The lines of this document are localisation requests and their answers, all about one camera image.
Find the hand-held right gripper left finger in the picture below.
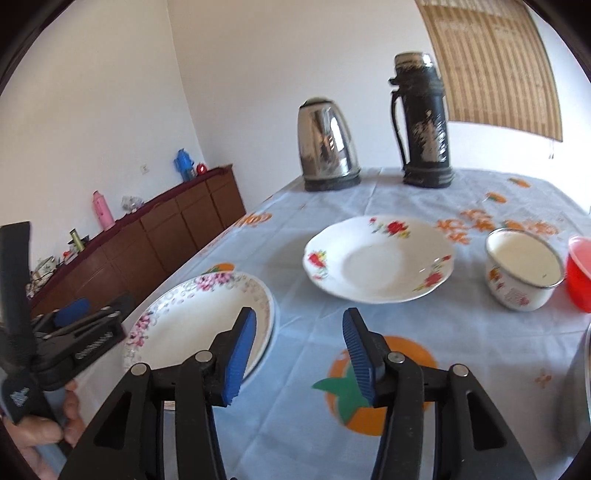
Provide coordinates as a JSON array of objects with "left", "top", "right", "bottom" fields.
[{"left": 58, "top": 307, "right": 257, "bottom": 480}]

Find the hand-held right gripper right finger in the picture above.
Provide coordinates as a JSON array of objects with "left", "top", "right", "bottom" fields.
[{"left": 342, "top": 308, "right": 539, "bottom": 480}]

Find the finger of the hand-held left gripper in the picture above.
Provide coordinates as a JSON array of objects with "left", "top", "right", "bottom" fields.
[
  {"left": 32, "top": 298, "right": 93, "bottom": 334},
  {"left": 34, "top": 294, "right": 136, "bottom": 372}
]

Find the pink floral plate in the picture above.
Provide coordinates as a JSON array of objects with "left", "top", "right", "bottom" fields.
[{"left": 122, "top": 271, "right": 276, "bottom": 385}]

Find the stack of white floral plates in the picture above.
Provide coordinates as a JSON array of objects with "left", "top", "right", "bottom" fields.
[{"left": 302, "top": 215, "right": 455, "bottom": 304}]

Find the white enamel bowl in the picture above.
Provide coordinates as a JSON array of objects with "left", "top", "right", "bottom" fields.
[{"left": 485, "top": 227, "right": 566, "bottom": 312}]

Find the red plastic bowl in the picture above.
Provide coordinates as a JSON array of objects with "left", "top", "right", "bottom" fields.
[{"left": 566, "top": 235, "right": 591, "bottom": 315}]

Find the person's left hand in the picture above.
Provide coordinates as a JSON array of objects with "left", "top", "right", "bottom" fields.
[{"left": 0, "top": 378, "right": 88, "bottom": 480}]

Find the white patterned container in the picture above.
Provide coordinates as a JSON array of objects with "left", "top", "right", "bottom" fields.
[{"left": 31, "top": 257, "right": 59, "bottom": 283}]

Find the blue persimmon print tablecloth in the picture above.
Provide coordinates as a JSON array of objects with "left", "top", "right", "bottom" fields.
[{"left": 60, "top": 166, "right": 591, "bottom": 480}]

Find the pink thermos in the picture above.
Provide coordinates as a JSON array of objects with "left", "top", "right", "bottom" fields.
[{"left": 92, "top": 191, "right": 116, "bottom": 232}]

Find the brown wooden sideboard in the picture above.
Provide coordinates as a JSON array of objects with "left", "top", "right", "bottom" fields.
[{"left": 28, "top": 164, "right": 247, "bottom": 319}]

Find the blue thermos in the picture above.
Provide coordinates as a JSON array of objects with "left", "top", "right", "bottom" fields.
[{"left": 174, "top": 148, "right": 197, "bottom": 183}]

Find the stainless steel electric kettle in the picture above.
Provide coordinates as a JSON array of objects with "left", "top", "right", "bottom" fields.
[{"left": 297, "top": 97, "right": 362, "bottom": 193}]

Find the black thermos flask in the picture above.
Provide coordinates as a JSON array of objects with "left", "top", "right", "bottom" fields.
[{"left": 389, "top": 52, "right": 455, "bottom": 188}]

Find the bamboo window blind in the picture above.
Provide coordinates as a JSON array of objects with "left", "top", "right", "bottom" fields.
[{"left": 414, "top": 0, "right": 564, "bottom": 141}]

